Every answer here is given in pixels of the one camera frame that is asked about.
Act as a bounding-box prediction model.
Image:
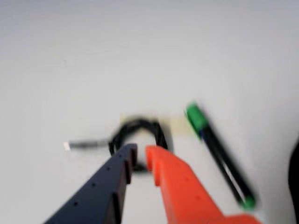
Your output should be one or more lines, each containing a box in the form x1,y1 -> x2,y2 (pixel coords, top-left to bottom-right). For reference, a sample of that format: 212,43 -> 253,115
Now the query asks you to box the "black marker with green cap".
184,102 -> 257,210

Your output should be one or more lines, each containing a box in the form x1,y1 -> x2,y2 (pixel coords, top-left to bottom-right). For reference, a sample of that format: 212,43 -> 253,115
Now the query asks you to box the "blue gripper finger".
43,143 -> 138,224

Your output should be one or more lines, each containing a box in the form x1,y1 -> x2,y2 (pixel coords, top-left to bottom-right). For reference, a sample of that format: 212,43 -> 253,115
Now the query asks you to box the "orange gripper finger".
145,145 -> 262,224

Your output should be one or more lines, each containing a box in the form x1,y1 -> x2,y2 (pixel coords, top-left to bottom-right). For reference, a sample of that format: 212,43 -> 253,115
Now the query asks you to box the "black fabric bag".
288,140 -> 299,210

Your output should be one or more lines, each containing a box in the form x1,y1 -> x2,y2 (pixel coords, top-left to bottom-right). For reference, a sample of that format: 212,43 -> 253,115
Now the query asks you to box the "black USB cable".
63,118 -> 175,173

